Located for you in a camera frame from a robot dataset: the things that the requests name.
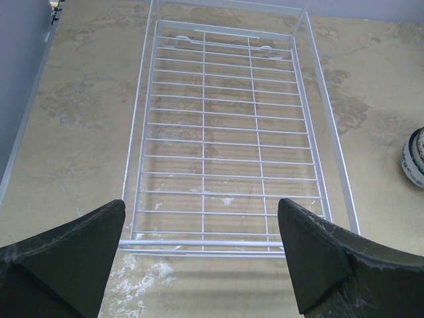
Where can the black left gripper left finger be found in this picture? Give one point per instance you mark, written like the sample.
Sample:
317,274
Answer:
62,272

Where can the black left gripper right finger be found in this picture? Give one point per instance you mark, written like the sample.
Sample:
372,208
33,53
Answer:
336,273

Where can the blue floral bowl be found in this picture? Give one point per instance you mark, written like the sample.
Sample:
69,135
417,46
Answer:
409,164

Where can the white wire dish rack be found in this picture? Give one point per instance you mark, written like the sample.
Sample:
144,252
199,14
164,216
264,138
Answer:
231,114

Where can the aluminium frame rail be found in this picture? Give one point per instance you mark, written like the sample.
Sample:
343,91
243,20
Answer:
27,32

